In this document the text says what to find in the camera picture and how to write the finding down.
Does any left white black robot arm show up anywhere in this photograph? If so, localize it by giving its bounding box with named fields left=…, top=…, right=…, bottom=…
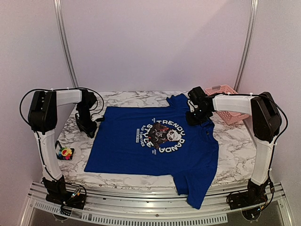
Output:
left=28, top=88, right=97, bottom=182

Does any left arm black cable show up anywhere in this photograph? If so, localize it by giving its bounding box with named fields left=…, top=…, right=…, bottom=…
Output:
left=19, top=87, right=105, bottom=128

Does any right aluminium corner post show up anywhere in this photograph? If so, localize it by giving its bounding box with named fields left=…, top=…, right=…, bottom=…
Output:
left=233, top=0, right=259, bottom=92

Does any aluminium front rail frame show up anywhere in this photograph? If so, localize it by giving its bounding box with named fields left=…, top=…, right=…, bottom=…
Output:
left=20, top=182, right=294, bottom=226

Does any pink perforated plastic basket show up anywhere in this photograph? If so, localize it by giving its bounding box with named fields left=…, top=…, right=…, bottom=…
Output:
left=204, top=84, right=252, bottom=125

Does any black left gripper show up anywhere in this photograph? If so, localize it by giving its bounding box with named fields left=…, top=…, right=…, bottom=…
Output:
left=78, top=105, right=98, bottom=135

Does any aluminium corner post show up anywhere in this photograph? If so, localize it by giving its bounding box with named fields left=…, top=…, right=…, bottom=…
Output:
left=53, top=0, right=79, bottom=88
left=233, top=0, right=259, bottom=92

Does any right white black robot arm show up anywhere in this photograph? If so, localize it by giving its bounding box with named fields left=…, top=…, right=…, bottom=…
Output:
left=186, top=87, right=282, bottom=186

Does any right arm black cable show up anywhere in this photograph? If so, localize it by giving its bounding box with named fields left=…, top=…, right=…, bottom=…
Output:
left=249, top=93, right=289, bottom=146

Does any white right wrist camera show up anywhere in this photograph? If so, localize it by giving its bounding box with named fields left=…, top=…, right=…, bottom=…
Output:
left=187, top=99, right=196, bottom=113

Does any blue printed t-shirt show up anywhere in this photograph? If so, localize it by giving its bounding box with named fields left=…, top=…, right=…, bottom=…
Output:
left=84, top=94, right=219, bottom=209

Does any black box with flower brooch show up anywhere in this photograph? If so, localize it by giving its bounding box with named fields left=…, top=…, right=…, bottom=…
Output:
left=55, top=140, right=75, bottom=161

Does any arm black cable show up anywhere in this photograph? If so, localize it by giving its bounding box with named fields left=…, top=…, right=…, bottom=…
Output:
left=249, top=93, right=289, bottom=146
left=19, top=87, right=105, bottom=128

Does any left aluminium corner post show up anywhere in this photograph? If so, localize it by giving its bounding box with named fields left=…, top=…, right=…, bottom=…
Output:
left=53, top=0, right=79, bottom=88

